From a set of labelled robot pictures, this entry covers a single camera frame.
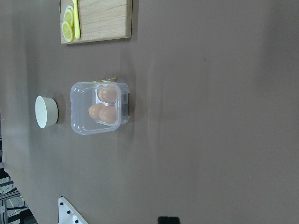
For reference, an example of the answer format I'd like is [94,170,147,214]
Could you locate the brown egg in box far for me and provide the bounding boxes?
[98,88,117,104]

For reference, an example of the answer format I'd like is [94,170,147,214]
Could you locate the lemon slice upper pair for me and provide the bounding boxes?
[64,5,74,28]

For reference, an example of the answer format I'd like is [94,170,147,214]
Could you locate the white ceramic bowl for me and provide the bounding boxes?
[35,96,58,129]

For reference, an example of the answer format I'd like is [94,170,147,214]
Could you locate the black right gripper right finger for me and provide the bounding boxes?
[169,217,180,224]

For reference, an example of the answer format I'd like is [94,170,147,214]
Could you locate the yellow plastic knife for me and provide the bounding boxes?
[72,0,81,39]

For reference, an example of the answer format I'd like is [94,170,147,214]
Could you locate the clear plastic egg box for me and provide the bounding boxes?
[70,80,130,135]

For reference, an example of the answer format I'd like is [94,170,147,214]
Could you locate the brown egg in box near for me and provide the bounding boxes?
[99,105,116,124]

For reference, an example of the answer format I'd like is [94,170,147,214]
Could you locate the brown egg from bowl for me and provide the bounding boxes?
[88,103,105,120]

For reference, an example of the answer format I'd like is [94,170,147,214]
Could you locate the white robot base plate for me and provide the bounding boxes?
[58,196,88,224]

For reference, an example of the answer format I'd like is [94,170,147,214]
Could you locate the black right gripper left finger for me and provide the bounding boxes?
[157,216,169,224]

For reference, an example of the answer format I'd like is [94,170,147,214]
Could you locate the brown egg in box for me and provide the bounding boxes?
[99,105,116,124]
[98,88,117,104]

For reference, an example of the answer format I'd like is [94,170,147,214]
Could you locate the wooden cutting board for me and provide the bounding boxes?
[61,0,133,44]

